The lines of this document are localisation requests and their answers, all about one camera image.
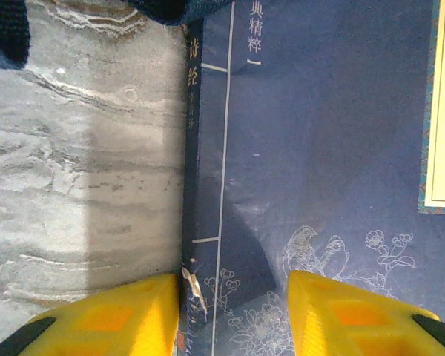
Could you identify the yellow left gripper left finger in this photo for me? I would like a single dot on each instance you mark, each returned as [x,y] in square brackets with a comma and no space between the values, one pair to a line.
[107,322]

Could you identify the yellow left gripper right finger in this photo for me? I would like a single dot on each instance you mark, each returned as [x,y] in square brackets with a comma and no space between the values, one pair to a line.
[356,322]

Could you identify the blue book with bird drawing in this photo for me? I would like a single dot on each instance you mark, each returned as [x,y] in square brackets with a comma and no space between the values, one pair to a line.
[319,148]

